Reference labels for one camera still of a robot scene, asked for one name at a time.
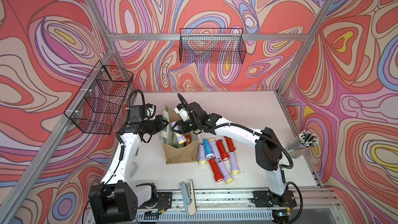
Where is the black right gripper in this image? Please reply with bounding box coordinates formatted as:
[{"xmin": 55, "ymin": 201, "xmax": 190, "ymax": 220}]
[{"xmin": 171, "ymin": 118, "xmax": 201, "ymax": 135}]

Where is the red flashlight with logo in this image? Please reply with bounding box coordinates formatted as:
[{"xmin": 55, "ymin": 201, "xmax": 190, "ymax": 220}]
[{"xmin": 184, "ymin": 135, "xmax": 192, "ymax": 146}]

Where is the burlap tote bag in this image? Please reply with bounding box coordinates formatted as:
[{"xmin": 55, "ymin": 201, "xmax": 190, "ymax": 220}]
[{"xmin": 160, "ymin": 105, "xmax": 199, "ymax": 165}]

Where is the red flashlight top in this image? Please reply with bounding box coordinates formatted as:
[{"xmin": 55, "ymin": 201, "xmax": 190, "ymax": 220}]
[{"xmin": 224, "ymin": 136, "xmax": 236, "ymax": 152}]

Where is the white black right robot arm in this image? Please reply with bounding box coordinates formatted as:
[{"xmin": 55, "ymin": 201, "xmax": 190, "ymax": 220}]
[{"xmin": 172, "ymin": 93, "xmax": 297, "ymax": 208}]

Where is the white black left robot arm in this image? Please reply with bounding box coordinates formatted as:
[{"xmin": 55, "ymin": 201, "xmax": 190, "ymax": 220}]
[{"xmin": 88, "ymin": 115, "xmax": 169, "ymax": 224}]

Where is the long purple flashlight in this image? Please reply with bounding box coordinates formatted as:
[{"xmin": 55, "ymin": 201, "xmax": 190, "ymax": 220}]
[{"xmin": 209, "ymin": 138, "xmax": 234, "ymax": 184}]

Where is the blue flashlight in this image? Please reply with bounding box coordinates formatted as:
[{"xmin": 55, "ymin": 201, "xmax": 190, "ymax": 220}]
[{"xmin": 203, "ymin": 139, "xmax": 215, "ymax": 160}]

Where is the red flashlight bottom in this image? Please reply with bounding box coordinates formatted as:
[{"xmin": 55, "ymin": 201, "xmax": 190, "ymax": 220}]
[{"xmin": 208, "ymin": 158, "xmax": 223, "ymax": 182}]

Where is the blue beige stapler tool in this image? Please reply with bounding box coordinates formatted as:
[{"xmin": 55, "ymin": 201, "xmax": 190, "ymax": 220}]
[{"xmin": 180, "ymin": 179, "xmax": 197, "ymax": 216}]

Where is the metal cup of pencils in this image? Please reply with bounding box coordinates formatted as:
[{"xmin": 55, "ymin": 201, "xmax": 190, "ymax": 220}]
[{"xmin": 285, "ymin": 130, "xmax": 320, "ymax": 159}]

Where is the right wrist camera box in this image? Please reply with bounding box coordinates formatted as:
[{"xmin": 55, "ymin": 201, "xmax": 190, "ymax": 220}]
[{"xmin": 174, "ymin": 102, "xmax": 208, "ymax": 122}]

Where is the black wire basket left wall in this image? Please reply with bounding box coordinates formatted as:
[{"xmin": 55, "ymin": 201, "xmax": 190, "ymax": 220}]
[{"xmin": 64, "ymin": 61, "xmax": 133, "ymax": 135}]

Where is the black wire basket wall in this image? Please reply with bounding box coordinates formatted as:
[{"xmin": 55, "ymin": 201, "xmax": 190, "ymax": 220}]
[
  {"xmin": 179, "ymin": 27, "xmax": 247, "ymax": 64},
  {"xmin": 64, "ymin": 61, "xmax": 133, "ymax": 135}
]

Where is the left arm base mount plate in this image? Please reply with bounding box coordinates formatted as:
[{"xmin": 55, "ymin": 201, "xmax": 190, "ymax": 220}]
[{"xmin": 153, "ymin": 191, "xmax": 173, "ymax": 211}]

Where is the black wire basket back wall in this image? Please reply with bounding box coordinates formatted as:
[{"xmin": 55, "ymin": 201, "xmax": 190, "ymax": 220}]
[{"xmin": 179, "ymin": 27, "xmax": 247, "ymax": 64}]

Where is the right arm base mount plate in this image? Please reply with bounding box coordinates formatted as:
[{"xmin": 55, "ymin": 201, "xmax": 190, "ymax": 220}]
[{"xmin": 251, "ymin": 190, "xmax": 297, "ymax": 208}]

